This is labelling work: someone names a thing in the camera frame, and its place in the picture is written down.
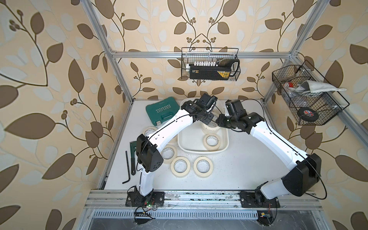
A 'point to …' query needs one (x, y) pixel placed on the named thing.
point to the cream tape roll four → (168, 153)
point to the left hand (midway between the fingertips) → (209, 115)
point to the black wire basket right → (312, 99)
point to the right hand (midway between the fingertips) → (217, 121)
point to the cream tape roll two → (212, 148)
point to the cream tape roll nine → (209, 128)
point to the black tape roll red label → (308, 114)
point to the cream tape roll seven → (180, 166)
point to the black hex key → (129, 174)
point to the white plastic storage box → (191, 140)
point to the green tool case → (160, 112)
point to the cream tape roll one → (203, 166)
